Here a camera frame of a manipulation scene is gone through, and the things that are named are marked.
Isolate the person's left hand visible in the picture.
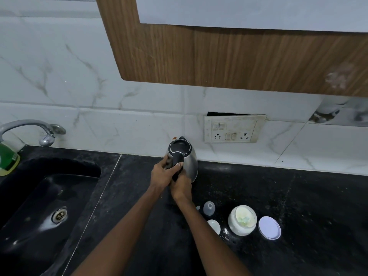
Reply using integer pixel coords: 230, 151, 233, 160
150, 155, 184, 192

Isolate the person's right hand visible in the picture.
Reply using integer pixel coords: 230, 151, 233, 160
170, 171, 193, 202

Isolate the stainless steel electric kettle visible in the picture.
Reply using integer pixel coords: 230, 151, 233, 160
166, 136, 199, 184

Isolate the person's right forearm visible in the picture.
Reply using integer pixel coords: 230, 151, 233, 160
172, 197, 253, 276

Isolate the person's left forearm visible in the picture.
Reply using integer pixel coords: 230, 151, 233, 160
71, 185, 173, 276

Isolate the small clear plastic bottle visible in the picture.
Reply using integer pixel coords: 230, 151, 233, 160
203, 201, 216, 217

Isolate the small white bottle cap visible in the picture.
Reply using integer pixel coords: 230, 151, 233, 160
207, 219, 221, 235

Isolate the white open jar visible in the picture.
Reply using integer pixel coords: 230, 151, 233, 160
228, 205, 258, 237

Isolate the white round jar lid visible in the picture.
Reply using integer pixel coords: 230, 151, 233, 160
258, 216, 282, 241

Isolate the metal sink drain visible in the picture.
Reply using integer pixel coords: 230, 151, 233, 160
51, 207, 69, 224

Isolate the black kitchen sink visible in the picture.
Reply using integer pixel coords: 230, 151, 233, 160
0, 157, 102, 276

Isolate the chrome sink tap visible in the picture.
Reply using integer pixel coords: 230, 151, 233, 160
0, 120, 67, 147

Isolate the green dish soap bottle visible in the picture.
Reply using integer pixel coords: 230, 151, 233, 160
0, 132, 27, 177

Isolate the white wall switch socket panel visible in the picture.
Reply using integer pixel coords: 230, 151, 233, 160
204, 114, 267, 144

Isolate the wooden wall cabinet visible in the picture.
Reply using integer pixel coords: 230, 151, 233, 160
95, 0, 368, 98

